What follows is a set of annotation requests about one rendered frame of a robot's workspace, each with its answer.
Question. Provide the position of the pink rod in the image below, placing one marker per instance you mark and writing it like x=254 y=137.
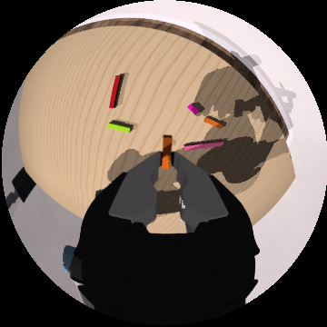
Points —
x=188 y=147

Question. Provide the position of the lime green rod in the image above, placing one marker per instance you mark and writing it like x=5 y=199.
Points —
x=119 y=127

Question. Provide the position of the red rod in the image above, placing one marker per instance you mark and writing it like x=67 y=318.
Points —
x=116 y=86

